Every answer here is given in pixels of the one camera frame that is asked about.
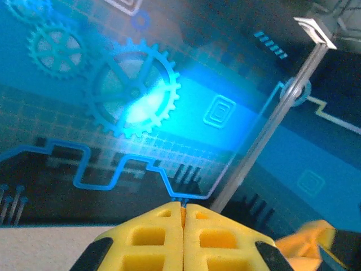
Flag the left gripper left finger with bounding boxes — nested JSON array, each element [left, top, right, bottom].
[[70, 202, 184, 271]]

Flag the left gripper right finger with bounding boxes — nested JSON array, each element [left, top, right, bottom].
[[183, 202, 294, 271]]

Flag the yellow t-shirt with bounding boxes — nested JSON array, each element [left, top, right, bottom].
[[180, 207, 339, 271]]

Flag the right aluminium frame post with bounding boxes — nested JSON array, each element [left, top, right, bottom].
[[213, 16, 338, 212]]

